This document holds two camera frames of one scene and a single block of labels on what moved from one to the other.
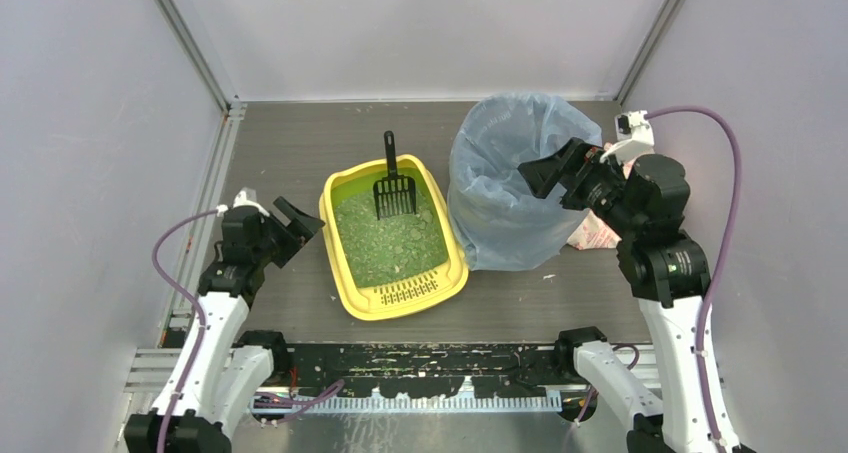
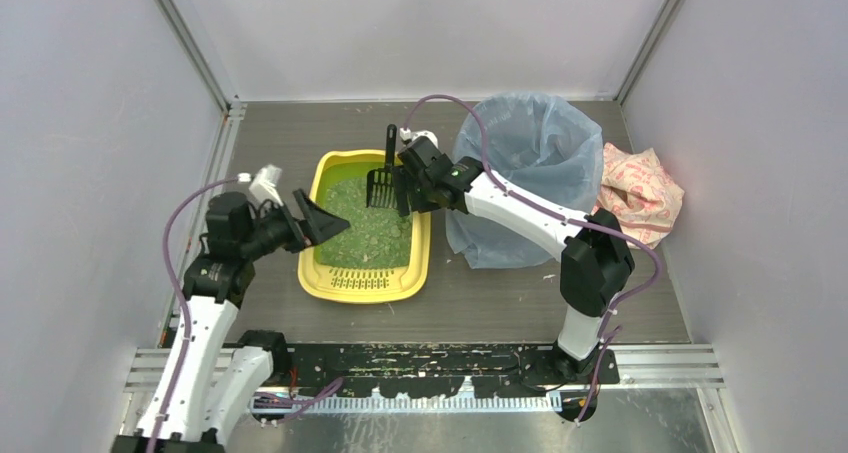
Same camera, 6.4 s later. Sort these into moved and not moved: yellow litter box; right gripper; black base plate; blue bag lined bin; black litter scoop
Moved: yellow litter box; black litter scoop; right gripper
Not moved: blue bag lined bin; black base plate
